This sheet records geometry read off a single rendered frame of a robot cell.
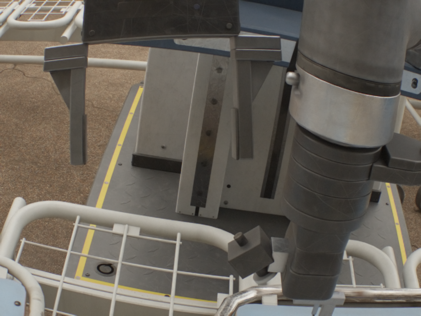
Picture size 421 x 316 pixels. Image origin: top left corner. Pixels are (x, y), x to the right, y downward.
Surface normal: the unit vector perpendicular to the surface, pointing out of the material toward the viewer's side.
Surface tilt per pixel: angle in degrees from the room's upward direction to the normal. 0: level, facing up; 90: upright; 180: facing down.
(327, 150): 86
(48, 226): 0
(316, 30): 87
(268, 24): 0
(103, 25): 66
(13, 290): 1
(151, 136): 90
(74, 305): 90
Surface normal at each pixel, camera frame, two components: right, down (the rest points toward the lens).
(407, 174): -0.01, 0.41
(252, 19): 0.14, -0.87
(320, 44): -0.73, 0.18
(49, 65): 0.10, 0.11
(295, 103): -0.96, 0.00
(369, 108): 0.23, 0.43
